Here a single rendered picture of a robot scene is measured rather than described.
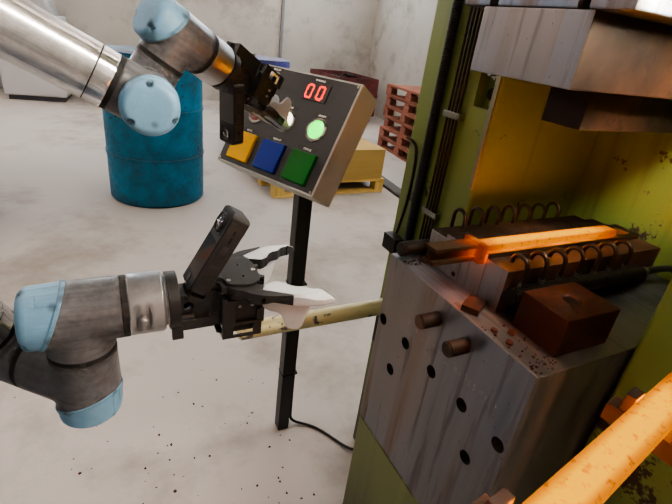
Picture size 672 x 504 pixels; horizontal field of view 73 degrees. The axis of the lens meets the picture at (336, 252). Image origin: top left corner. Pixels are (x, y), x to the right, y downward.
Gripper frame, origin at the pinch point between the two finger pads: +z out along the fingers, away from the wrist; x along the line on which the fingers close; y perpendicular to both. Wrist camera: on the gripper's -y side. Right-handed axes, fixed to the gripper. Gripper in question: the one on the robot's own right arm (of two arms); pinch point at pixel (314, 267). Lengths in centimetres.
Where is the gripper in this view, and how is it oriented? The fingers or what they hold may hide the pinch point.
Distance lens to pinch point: 64.3
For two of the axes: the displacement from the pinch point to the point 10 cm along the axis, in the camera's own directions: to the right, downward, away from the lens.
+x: 4.3, 4.5, -7.8
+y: -1.2, 8.9, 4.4
